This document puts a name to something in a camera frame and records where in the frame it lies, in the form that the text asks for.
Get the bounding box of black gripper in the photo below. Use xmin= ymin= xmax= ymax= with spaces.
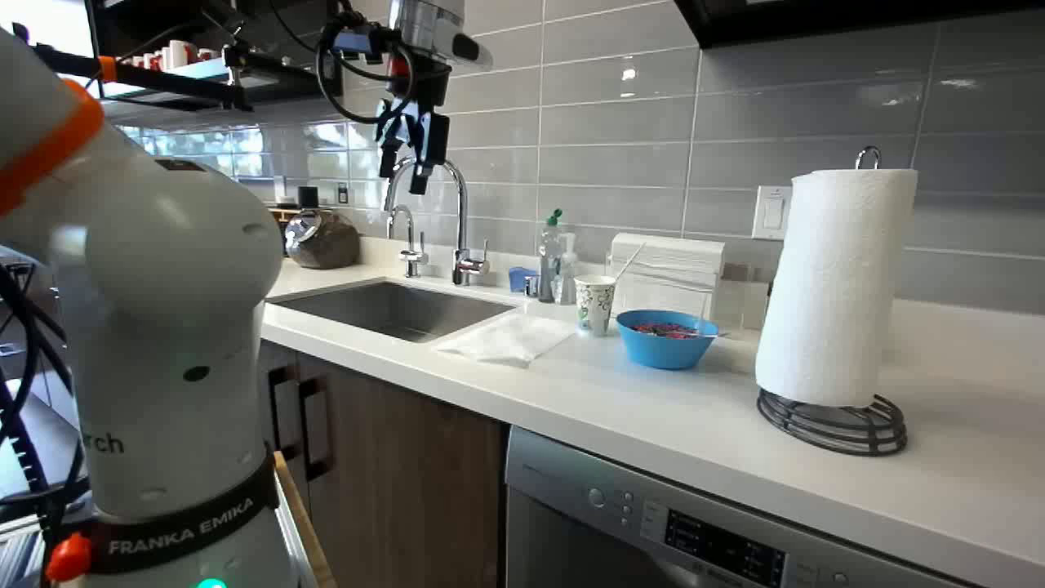
xmin=369 ymin=20 xmax=483 ymax=196

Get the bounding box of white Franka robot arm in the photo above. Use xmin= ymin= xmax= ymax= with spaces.
xmin=0 ymin=34 xmax=296 ymax=588

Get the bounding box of white patterned paper cup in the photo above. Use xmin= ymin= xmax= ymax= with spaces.
xmin=576 ymin=279 xmax=614 ymax=337

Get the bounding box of white stick in cup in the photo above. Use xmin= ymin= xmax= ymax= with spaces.
xmin=614 ymin=243 xmax=646 ymax=283

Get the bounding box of small chrome tap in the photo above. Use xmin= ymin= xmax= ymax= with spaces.
xmin=385 ymin=205 xmax=428 ymax=279

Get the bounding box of dark brown bag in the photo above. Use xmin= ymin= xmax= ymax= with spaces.
xmin=291 ymin=212 xmax=362 ymax=270

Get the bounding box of tall chrome faucet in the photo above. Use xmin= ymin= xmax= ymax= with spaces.
xmin=380 ymin=156 xmax=495 ymax=290

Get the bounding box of stainless steel sink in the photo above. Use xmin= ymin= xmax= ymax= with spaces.
xmin=266 ymin=282 xmax=510 ymax=344

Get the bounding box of blue sponge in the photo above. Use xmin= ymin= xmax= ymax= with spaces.
xmin=510 ymin=267 xmax=539 ymax=298

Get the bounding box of dish soap bottle green cap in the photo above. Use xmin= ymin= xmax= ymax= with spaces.
xmin=539 ymin=209 xmax=576 ymax=304

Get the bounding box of white folded paper towel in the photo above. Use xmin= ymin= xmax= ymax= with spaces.
xmin=439 ymin=313 xmax=573 ymax=366

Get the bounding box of white napkin stack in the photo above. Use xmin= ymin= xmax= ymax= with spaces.
xmin=609 ymin=232 xmax=725 ymax=316

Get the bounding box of blue plastic bowl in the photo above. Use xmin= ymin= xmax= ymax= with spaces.
xmin=618 ymin=311 xmax=720 ymax=370

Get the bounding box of wooden cabinet door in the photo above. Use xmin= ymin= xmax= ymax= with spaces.
xmin=259 ymin=344 xmax=507 ymax=588

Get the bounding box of black range hood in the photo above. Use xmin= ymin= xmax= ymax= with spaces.
xmin=674 ymin=0 xmax=1045 ymax=48

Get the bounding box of stainless steel dishwasher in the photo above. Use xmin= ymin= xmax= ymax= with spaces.
xmin=502 ymin=429 xmax=968 ymax=588

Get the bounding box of white paper towel roll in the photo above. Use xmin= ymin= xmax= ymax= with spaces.
xmin=755 ymin=169 xmax=917 ymax=410

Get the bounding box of white wall outlet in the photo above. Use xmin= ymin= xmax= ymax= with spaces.
xmin=750 ymin=186 xmax=792 ymax=239

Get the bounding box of wooden frame stand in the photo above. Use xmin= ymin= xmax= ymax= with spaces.
xmin=276 ymin=451 xmax=338 ymax=588

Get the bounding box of black cable bundle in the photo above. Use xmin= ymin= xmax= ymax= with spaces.
xmin=0 ymin=266 xmax=91 ymax=536

